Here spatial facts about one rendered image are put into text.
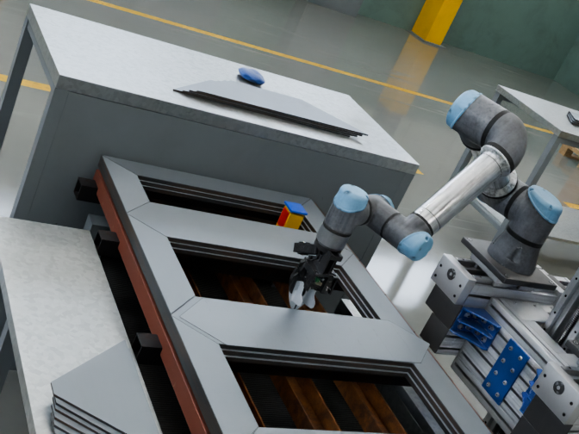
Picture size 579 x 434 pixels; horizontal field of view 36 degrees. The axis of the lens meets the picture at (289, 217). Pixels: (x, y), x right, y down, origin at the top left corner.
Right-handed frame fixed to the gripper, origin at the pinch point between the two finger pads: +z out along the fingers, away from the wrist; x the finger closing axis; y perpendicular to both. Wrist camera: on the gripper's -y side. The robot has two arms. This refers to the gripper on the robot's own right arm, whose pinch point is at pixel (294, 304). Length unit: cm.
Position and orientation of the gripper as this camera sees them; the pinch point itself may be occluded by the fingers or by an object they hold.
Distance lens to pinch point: 225.6
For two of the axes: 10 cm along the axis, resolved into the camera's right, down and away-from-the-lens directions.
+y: 3.6, 5.2, -7.7
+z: -3.9, 8.4, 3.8
